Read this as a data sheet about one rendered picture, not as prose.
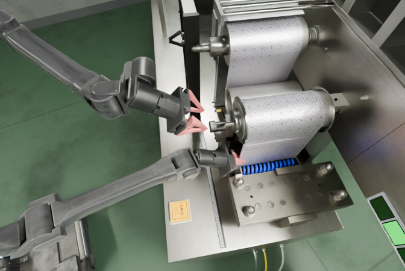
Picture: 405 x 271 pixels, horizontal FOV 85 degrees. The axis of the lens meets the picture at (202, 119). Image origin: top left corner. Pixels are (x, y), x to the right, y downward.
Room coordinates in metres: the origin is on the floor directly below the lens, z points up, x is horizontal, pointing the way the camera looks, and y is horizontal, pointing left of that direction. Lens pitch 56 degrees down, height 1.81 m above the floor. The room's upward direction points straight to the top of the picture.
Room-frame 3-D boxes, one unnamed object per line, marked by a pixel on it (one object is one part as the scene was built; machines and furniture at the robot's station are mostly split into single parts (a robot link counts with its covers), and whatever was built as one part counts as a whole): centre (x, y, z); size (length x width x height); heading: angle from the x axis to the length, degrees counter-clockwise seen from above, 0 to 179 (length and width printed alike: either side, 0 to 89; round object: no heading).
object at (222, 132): (0.40, -0.07, 1.05); 0.06 x 0.05 x 0.31; 99
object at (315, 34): (0.67, -0.36, 1.33); 0.07 x 0.07 x 0.07; 9
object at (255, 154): (0.33, -0.24, 1.11); 0.23 x 0.01 x 0.18; 99
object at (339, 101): (0.42, -0.41, 1.28); 0.06 x 0.05 x 0.02; 99
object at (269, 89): (0.51, -0.22, 1.17); 0.26 x 0.12 x 0.12; 99
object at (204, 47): (0.61, 0.01, 1.33); 0.06 x 0.03 x 0.03; 99
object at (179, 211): (0.18, 0.09, 0.91); 0.07 x 0.07 x 0.02; 9
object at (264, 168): (0.31, -0.25, 1.03); 0.21 x 0.04 x 0.03; 99
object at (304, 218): (0.13, -0.34, 0.96); 0.10 x 0.03 x 0.11; 99
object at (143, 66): (0.34, 0.17, 1.44); 0.12 x 0.12 x 0.09; 6
